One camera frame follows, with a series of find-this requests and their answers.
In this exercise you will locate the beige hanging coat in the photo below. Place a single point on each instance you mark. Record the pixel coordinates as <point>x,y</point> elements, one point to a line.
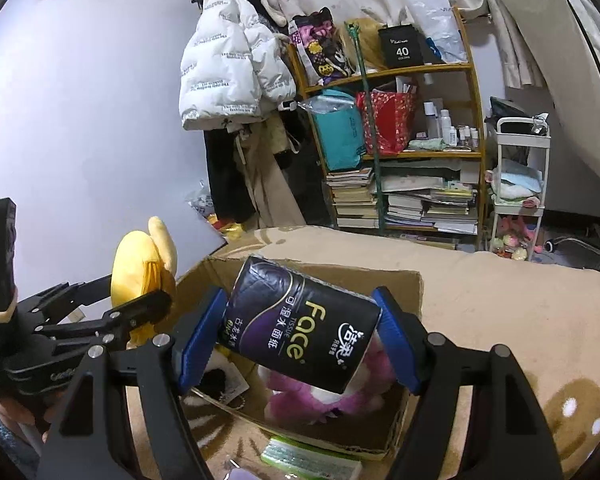
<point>266,184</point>

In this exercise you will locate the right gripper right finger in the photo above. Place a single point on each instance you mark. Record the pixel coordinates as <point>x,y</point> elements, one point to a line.
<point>507,437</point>

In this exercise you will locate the black Face tissue pack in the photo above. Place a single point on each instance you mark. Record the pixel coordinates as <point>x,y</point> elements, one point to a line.
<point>299,326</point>

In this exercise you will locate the cardboard box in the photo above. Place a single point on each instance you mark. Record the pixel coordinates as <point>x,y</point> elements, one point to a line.
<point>370,437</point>

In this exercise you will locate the white plastic bag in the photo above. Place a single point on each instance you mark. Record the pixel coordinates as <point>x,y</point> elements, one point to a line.
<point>437,22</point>

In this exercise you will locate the stack of books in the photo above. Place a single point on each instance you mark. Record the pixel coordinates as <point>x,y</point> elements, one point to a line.
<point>427,195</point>

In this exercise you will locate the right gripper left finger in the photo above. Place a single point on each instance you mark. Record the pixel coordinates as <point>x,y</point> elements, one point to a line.
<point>91,436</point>

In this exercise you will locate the white puffer jacket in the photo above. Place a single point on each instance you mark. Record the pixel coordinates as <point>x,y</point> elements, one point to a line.
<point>232,69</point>

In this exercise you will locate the red gift bag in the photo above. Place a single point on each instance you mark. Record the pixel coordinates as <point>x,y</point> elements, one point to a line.
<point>393,116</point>

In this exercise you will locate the pink fluffy plush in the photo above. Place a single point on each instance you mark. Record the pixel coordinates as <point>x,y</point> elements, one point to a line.
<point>296,403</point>

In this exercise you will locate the purple item in plastic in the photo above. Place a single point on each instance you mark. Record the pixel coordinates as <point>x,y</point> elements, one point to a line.
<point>241,474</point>

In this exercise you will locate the green tissue pack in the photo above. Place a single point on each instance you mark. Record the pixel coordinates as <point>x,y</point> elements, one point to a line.
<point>303,461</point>

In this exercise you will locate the black box number 40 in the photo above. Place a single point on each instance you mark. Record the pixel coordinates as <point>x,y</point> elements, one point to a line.
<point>400,46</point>

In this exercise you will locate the colourful printed bag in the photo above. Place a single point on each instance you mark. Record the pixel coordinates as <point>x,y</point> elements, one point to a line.
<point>319,48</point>

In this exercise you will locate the white rolling cart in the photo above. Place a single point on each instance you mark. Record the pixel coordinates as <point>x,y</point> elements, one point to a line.
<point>518,184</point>

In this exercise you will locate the teal shopping bag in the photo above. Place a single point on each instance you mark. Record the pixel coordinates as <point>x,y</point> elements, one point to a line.
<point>339,126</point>

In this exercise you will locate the black white plush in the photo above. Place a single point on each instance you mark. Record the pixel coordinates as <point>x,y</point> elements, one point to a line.
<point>214,375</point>

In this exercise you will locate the person left hand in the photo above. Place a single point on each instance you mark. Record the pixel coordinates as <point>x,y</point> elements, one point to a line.
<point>15,417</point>

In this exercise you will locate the cream upright mattress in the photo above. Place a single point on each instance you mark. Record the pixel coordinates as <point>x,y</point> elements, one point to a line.
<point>564,38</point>

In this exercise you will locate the yellow round plush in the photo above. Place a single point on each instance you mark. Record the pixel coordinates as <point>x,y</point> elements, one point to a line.
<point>144,262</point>

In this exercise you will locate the wooden bookshelf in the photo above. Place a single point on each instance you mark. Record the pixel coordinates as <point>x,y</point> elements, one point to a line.
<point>468,69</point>

